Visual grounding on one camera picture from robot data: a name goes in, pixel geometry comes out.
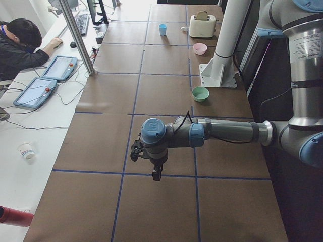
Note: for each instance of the white paper cup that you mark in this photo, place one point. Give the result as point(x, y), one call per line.
point(26, 151)

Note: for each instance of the black computer mouse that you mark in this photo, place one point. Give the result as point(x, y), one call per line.
point(73, 45)

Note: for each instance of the white post with base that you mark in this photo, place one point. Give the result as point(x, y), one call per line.
point(219, 71)

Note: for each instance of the near teach pendant tablet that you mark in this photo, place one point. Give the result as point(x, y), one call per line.
point(36, 93)

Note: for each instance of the red bottle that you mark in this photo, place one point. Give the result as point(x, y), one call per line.
point(15, 217)

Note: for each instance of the cream white toaster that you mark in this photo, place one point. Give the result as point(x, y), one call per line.
point(202, 28)

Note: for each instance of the green bowl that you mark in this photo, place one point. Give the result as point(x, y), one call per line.
point(200, 94)

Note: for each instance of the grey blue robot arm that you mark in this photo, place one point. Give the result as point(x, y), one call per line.
point(301, 136)

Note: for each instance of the far teach pendant tablet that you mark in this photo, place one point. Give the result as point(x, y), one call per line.
point(60, 68)

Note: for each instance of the bread slice in toaster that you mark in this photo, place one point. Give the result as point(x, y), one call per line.
point(202, 15)

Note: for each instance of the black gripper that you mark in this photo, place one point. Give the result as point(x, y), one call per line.
point(158, 162)

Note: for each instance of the black keyboard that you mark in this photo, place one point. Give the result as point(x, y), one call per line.
point(82, 21)

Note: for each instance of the person's hand on desk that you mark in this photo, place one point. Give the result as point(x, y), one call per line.
point(55, 42)

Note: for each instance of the white toaster cord plug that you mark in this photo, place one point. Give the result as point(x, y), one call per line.
point(185, 29)

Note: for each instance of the pink bowl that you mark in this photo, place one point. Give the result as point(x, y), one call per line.
point(199, 48)

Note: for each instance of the teach pendant tablet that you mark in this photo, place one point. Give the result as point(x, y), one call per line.
point(36, 93)
point(60, 68)

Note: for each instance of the black monitor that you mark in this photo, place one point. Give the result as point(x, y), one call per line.
point(97, 12)

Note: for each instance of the aluminium frame post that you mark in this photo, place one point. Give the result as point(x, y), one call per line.
point(67, 13)

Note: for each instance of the person in black jacket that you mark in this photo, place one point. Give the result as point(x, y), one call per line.
point(20, 47)

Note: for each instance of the light blue plastic cup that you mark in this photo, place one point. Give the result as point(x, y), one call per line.
point(162, 29)

